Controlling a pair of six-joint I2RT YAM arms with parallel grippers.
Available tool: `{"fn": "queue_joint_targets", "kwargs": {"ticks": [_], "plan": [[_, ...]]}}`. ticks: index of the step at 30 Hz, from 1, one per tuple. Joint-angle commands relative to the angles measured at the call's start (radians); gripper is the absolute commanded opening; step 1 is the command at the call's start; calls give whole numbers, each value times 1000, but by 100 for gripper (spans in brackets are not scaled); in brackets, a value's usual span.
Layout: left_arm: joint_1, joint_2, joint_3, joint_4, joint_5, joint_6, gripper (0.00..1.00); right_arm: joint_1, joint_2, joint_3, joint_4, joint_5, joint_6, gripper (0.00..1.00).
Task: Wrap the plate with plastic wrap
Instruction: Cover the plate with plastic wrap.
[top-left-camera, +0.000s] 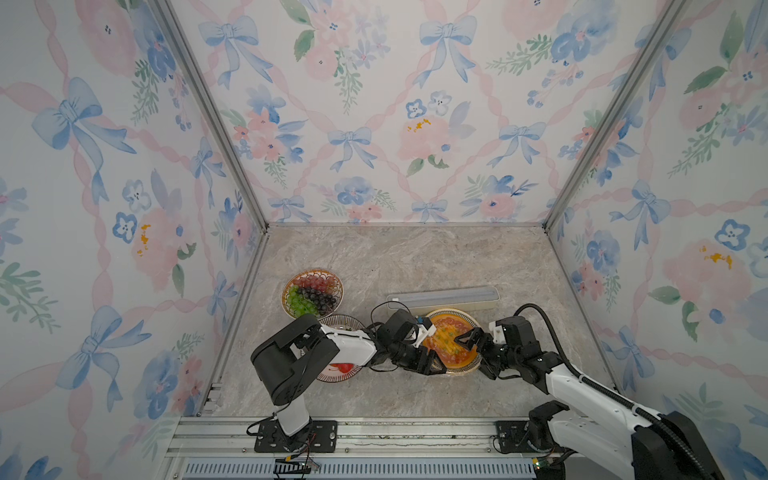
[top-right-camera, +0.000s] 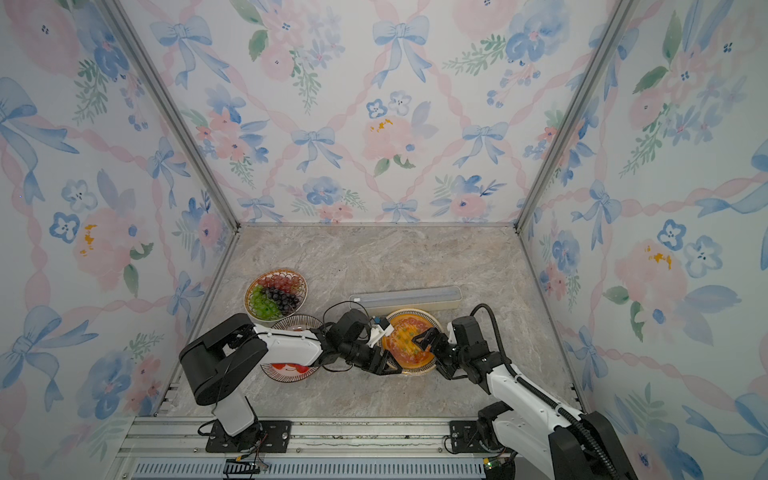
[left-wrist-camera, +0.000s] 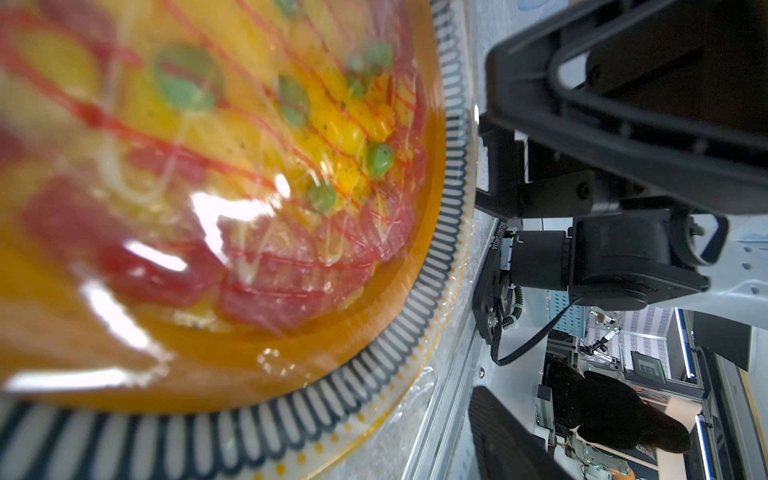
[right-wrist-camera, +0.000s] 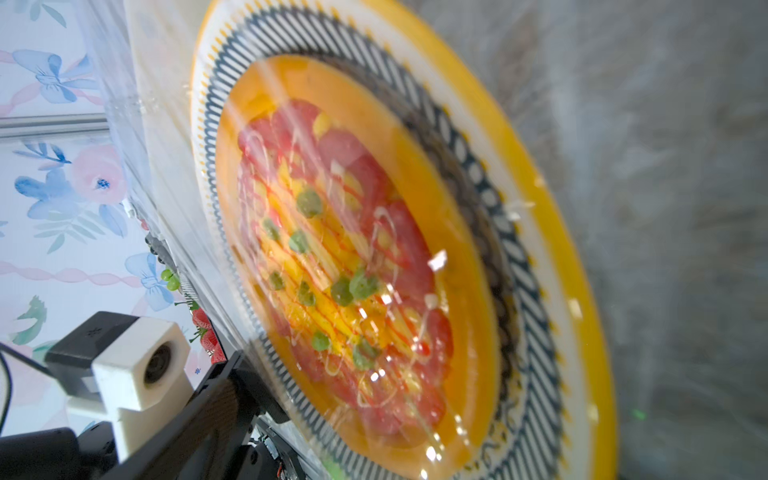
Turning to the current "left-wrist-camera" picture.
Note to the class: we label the person in black clothes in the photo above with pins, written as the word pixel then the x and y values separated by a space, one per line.
pixel 606 411

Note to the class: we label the aluminium front rail frame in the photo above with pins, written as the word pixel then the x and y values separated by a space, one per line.
pixel 444 447

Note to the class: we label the clear plastic wrap sheet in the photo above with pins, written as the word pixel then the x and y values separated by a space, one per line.
pixel 240 240

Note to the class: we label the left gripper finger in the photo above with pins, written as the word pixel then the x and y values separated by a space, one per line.
pixel 504 448

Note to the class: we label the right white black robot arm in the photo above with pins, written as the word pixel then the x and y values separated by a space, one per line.
pixel 627 261

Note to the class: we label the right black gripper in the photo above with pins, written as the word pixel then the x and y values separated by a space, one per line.
pixel 629 105

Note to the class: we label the yellow plate with food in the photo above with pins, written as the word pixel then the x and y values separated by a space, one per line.
pixel 228 228

